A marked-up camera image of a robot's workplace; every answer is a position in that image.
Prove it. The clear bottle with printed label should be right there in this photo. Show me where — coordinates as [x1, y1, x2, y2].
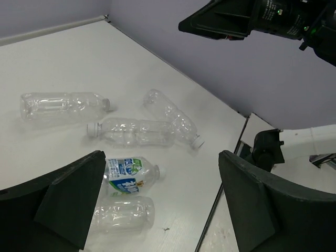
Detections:
[102, 156, 166, 197]

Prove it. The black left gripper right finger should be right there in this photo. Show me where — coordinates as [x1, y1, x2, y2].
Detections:
[218, 150, 335, 251]

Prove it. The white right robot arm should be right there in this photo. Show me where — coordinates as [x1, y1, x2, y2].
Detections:
[178, 0, 335, 171]

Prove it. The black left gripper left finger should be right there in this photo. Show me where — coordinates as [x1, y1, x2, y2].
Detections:
[1, 150, 106, 251]

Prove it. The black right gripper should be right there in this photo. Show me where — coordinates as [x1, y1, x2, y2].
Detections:
[178, 0, 335, 50]

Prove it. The clear plastic bottle blue cap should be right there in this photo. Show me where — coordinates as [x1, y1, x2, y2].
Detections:
[143, 89, 205, 150]

